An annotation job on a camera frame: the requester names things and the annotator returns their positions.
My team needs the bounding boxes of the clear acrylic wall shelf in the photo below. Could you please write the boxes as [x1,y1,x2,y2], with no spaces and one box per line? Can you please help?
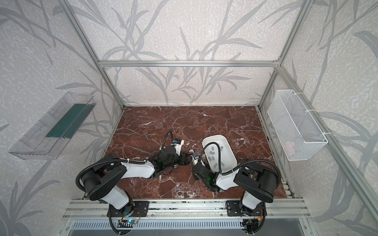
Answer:
[8,92,96,160]

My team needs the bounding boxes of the white slotted cable duct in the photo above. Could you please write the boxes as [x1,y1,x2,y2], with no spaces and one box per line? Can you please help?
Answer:
[71,219,243,230]

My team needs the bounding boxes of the aluminium front rail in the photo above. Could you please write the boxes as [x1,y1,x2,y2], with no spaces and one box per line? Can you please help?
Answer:
[62,198,311,220]

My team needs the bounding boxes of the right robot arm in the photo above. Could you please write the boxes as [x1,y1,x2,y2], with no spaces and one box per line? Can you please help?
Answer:
[192,159,281,209]

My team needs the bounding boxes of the green circuit board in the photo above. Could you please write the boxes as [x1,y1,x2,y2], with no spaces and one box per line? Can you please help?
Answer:
[119,219,139,228]

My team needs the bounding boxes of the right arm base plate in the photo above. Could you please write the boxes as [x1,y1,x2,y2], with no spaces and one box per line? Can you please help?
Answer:
[225,200,267,217]

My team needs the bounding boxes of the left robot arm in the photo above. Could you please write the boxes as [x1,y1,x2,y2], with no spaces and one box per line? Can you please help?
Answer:
[75,146,192,210]

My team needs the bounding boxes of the white plastic tray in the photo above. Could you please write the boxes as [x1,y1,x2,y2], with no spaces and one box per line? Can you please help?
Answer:
[202,135,237,173]

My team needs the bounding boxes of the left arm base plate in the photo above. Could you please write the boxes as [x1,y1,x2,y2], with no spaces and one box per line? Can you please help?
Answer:
[106,201,150,218]

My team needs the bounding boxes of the white wire mesh basket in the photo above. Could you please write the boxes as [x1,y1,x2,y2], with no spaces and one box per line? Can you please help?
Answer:
[268,89,328,161]

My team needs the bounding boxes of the pink object in basket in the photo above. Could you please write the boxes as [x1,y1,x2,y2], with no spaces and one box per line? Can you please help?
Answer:
[283,141,296,156]

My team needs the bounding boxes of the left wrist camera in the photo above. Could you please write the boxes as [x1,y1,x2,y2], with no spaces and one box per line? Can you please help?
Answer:
[172,138,184,155]

